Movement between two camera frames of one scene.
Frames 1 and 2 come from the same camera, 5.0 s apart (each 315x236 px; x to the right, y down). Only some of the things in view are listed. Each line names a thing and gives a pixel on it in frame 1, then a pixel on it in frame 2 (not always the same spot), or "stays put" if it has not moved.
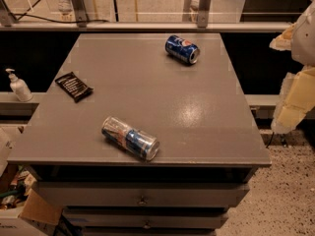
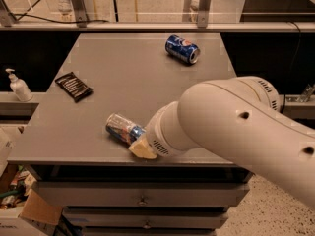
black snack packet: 73,87 stays put
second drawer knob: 147,225 stays put
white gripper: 305,39 -> 155,136
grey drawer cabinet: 210,142 stays put
